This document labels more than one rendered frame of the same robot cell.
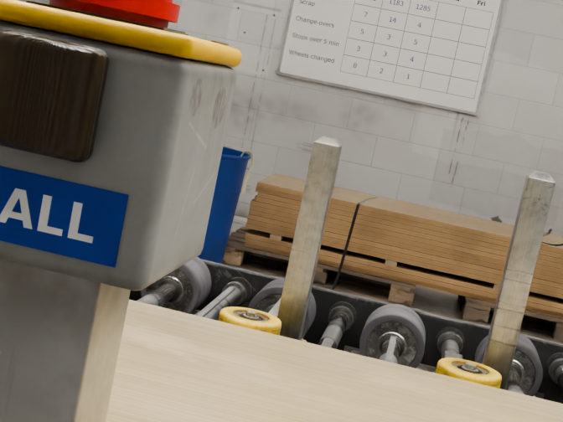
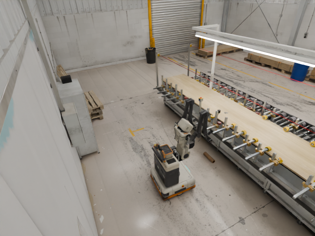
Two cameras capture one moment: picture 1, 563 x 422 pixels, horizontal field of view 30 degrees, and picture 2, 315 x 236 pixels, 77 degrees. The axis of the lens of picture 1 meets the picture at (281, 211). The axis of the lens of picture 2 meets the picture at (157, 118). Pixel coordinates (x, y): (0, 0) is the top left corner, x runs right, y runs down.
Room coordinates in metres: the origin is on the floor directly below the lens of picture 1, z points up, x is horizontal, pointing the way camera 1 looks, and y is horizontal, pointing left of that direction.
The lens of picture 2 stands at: (-2.45, -2.52, 3.15)
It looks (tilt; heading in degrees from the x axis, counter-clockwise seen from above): 33 degrees down; 57
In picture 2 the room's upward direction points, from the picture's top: 3 degrees counter-clockwise
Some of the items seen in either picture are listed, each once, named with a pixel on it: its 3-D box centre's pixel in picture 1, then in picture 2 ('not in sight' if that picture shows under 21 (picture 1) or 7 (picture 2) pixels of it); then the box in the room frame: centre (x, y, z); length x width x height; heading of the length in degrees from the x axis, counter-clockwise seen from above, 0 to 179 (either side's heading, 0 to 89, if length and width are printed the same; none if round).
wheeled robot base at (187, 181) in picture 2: not in sight; (172, 177); (-0.91, -0.53, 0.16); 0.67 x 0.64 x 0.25; 170
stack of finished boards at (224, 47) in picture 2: not in sight; (219, 48); (6.79, 5.05, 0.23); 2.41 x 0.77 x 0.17; 174
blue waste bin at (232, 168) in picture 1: (195, 203); (300, 70); (6.04, 0.50, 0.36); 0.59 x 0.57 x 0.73; 172
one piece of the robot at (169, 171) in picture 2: not in sight; (167, 163); (-1.00, -0.52, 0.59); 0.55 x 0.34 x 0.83; 80
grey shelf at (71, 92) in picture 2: not in sight; (78, 118); (-1.90, 1.62, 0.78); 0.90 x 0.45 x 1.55; 82
